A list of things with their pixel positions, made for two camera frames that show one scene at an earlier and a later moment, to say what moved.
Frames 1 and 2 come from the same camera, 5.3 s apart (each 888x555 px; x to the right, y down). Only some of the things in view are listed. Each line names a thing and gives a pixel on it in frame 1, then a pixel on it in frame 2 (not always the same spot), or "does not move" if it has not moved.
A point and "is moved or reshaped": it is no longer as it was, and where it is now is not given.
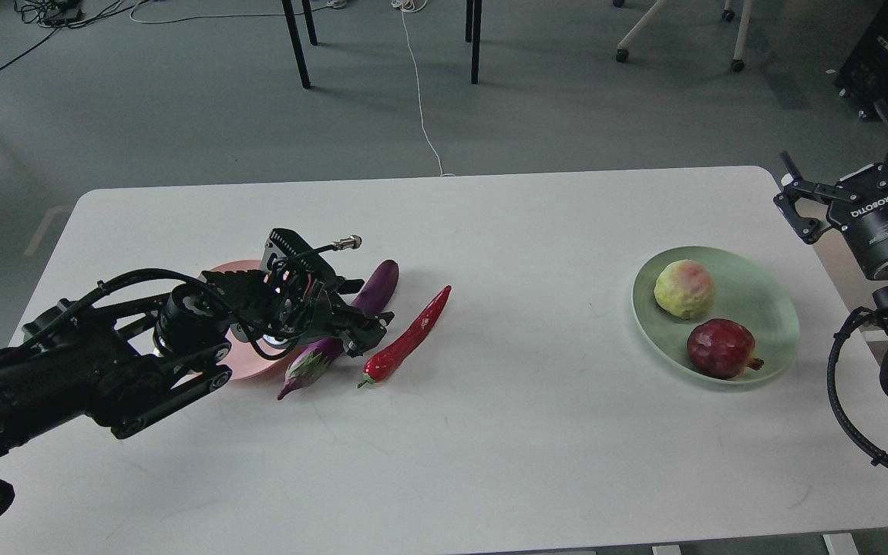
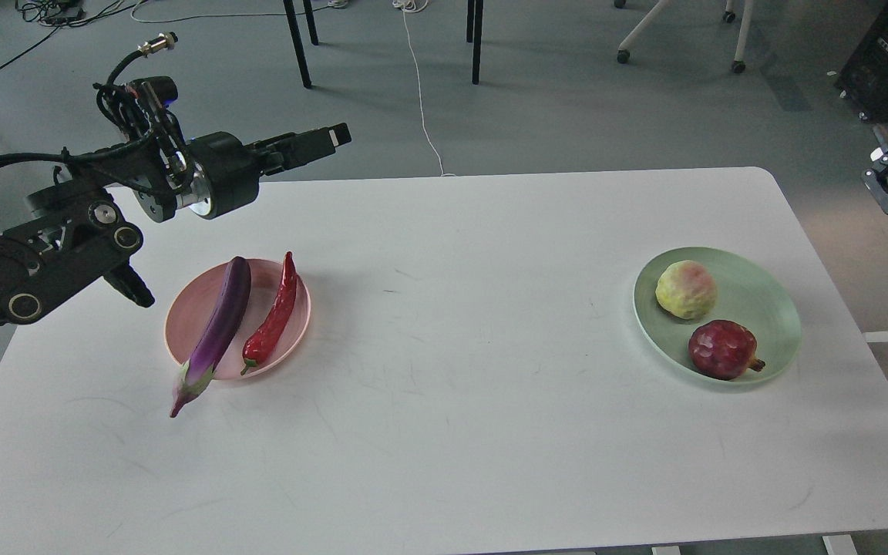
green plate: (745, 292) does not move
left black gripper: (288, 298) to (226, 176)
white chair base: (728, 15) does not move
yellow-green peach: (684, 289) does not move
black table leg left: (297, 42) does not move
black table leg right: (475, 39) does not move
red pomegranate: (722, 349) does not move
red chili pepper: (385, 360) is moved or reshaped
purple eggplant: (375, 294) is moved or reshaped
